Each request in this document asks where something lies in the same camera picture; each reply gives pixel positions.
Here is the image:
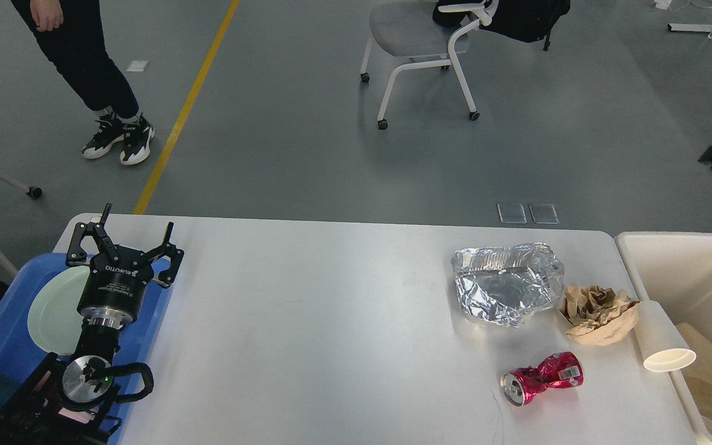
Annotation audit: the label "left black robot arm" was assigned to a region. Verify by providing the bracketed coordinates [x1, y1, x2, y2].
[0, 205, 184, 444]

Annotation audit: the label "green plate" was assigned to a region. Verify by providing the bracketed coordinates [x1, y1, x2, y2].
[27, 266, 90, 357]

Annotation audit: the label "pink ribbed mug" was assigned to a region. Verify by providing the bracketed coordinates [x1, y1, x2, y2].
[57, 392, 111, 428]

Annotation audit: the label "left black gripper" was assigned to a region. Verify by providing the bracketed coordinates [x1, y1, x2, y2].
[65, 203, 185, 328]

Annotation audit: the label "walking person's sneaker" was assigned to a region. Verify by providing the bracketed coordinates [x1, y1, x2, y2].
[121, 114, 155, 166]
[81, 113, 125, 159]

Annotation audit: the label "black backpack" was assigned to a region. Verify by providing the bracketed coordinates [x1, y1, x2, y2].
[433, 1, 570, 51]

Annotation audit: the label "walking person's right sneaker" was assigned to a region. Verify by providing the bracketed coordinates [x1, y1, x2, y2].
[81, 113, 125, 159]

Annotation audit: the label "crushed red can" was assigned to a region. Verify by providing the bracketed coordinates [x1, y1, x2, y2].
[500, 352, 584, 407]

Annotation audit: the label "white plastic bin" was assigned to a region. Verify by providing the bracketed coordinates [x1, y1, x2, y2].
[616, 232, 712, 444]

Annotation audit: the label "blue plastic tray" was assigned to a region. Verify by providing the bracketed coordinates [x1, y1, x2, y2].
[0, 253, 176, 445]

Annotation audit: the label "walking person's left sneaker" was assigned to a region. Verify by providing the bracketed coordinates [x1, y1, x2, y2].
[121, 114, 155, 166]

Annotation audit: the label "grey white office chair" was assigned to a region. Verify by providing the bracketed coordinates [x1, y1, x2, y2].
[360, 1, 498, 130]

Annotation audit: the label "crumpled brown napkin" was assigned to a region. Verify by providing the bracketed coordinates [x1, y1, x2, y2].
[560, 286, 640, 345]

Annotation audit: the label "lying white paper cup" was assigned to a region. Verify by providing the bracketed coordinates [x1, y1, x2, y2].
[634, 300, 696, 372]

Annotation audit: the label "walking person dark jeans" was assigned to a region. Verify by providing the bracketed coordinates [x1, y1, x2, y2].
[12, 1, 140, 118]

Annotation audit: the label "aluminium foil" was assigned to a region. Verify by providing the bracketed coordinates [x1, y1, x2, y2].
[451, 242, 565, 327]

